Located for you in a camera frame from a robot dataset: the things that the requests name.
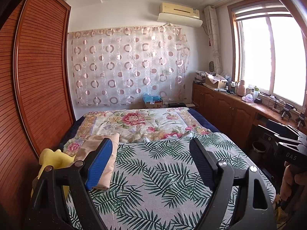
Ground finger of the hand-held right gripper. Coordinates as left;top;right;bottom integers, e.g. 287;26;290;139
258;122;303;139
273;136;307;149

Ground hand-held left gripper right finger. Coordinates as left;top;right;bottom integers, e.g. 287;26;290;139
189;138;275;230

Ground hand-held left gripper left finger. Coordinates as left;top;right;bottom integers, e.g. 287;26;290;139
24;137;113;230

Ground beige printed t-shirt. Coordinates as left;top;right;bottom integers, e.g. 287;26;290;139
74;133;120;190

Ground person's right hand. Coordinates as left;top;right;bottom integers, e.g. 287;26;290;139
281;162;307;200

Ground dark trash bin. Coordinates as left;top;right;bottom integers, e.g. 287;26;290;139
252;141;267;154

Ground yellow plush toy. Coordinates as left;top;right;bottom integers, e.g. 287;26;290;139
31;149;76;197

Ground leaf print bed sheet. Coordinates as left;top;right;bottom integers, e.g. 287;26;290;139
65;132;276;230

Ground brown floral cloth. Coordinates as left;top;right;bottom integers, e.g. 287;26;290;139
273;194;288;221

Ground floral quilt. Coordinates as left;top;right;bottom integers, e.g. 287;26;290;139
64;108;213;154

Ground wooden side cabinet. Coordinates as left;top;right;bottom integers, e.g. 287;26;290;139
192;81;307;149

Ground cardboard box with blue bag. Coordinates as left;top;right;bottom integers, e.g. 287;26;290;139
143;94;164;109

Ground open cardboard box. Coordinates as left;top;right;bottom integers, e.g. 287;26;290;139
205;72;228;89

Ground stack of small boxes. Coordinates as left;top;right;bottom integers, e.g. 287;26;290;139
194;71;207;84

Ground wooden slatted wardrobe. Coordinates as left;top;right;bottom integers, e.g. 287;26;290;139
0;0;75;221

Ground patterned window curtain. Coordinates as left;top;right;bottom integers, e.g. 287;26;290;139
204;5;222;73

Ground wooden frame window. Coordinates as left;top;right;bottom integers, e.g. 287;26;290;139
229;1;307;108

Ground circle print wall curtain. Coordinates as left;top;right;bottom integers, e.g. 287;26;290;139
68;26;190;106

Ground wall air conditioner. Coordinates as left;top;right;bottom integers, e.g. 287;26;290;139
157;2;203;27

